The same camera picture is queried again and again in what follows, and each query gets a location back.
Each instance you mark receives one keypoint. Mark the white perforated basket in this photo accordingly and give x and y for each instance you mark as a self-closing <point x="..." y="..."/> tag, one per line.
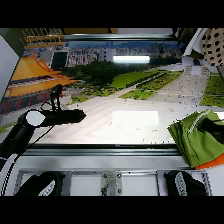
<point x="213" y="45"/>

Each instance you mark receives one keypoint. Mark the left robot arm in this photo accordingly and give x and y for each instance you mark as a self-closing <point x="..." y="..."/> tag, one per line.
<point x="20" y="133"/>

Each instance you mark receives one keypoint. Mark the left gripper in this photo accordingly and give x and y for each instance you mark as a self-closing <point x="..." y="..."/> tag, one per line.
<point x="71" y="116"/>

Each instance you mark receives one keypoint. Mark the wooden hanger rack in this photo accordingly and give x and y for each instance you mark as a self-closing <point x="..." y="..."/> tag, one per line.
<point x="41" y="38"/>

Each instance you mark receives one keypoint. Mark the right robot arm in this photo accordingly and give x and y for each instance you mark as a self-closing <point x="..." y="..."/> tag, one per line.
<point x="213" y="128"/>

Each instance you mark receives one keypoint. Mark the green shorts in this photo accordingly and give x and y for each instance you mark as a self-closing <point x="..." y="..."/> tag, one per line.
<point x="195" y="140"/>

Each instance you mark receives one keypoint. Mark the silver frame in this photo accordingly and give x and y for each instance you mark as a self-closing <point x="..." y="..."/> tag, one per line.
<point x="110" y="152"/>

